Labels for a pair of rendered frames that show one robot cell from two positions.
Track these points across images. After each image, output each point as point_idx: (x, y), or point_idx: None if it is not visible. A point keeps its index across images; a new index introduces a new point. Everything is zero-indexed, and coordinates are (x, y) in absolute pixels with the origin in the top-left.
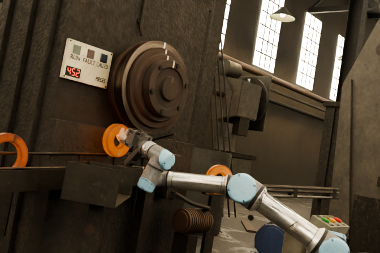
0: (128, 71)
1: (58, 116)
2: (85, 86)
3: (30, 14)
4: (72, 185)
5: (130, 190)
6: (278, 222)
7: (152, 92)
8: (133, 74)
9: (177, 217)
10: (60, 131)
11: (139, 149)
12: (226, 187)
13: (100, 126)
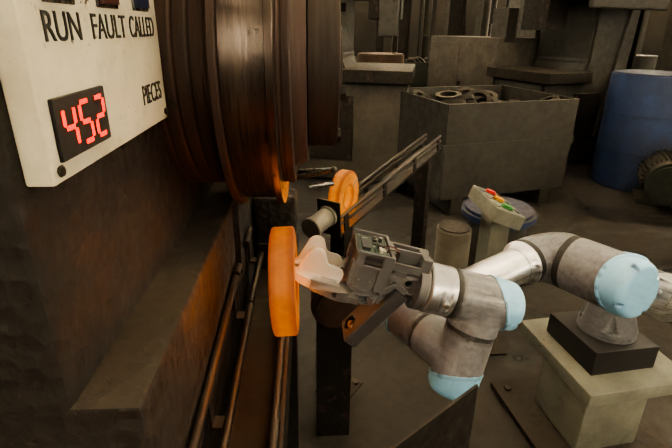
0: (273, 40)
1: (92, 357)
2: (115, 150)
3: None
4: None
5: (468, 438)
6: (652, 307)
7: (345, 97)
8: (289, 50)
9: (327, 307)
10: (161, 423)
11: (421, 305)
12: (542, 274)
13: (174, 241)
